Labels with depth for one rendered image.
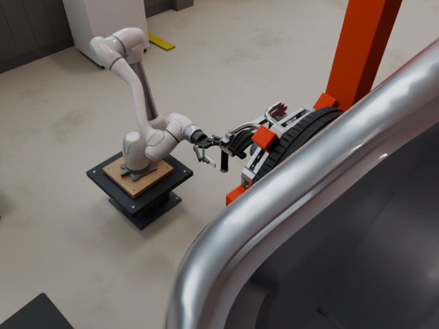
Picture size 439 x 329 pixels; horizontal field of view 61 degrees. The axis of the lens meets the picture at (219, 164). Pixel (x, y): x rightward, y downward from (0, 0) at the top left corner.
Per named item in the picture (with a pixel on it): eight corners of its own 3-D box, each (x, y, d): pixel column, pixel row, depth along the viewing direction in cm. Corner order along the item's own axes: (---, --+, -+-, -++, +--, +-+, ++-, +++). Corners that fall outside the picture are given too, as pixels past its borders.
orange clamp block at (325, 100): (325, 117, 164) (336, 99, 163) (310, 108, 168) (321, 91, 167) (328, 121, 170) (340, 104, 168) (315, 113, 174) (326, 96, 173)
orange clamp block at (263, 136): (271, 155, 148) (264, 148, 140) (257, 145, 152) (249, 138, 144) (282, 141, 148) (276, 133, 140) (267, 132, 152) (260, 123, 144)
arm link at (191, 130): (183, 141, 193) (190, 147, 190) (182, 128, 187) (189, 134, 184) (196, 134, 198) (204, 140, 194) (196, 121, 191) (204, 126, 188)
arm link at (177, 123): (200, 130, 198) (182, 147, 195) (181, 116, 205) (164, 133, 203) (193, 118, 188) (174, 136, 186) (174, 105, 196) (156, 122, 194)
